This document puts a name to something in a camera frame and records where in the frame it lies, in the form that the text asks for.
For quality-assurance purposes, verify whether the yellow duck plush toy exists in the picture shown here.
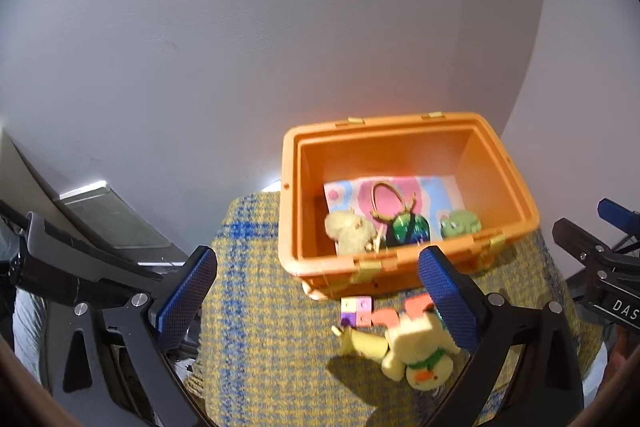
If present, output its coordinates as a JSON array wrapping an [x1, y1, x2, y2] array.
[[371, 293, 460, 391]]

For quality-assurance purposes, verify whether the green frog toy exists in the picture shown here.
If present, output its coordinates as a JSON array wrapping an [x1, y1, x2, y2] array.
[[440, 209, 482, 239]]

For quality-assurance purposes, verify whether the green marble ball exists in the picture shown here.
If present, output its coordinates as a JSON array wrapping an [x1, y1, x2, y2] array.
[[385, 211, 431, 247]]

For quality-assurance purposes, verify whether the pink purple cube block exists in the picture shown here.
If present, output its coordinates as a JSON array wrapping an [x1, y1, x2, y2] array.
[[340, 296, 373, 329]]

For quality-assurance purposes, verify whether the yellow ring keychain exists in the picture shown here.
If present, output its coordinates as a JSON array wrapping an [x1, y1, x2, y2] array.
[[370, 180, 416, 225]]

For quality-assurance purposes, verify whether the yellow toy cup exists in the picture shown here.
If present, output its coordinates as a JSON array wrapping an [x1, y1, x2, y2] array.
[[331, 326, 388, 363]]

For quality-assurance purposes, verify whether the small cream plush toy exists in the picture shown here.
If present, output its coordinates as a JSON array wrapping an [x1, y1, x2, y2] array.
[[324, 210, 378, 256]]

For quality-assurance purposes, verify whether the person's right hand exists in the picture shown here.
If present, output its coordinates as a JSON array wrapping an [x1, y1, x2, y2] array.
[[597, 325, 639, 405]]

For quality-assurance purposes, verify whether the blue yellow woven blanket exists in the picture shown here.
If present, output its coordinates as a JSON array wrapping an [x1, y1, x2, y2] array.
[[192, 188, 609, 427]]

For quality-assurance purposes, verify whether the grey metal radiator panel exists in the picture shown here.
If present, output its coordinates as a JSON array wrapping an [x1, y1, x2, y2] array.
[[54, 180, 189, 271]]

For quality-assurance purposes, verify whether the orange plastic storage box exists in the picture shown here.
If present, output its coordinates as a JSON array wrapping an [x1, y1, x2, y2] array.
[[278, 113, 539, 299]]

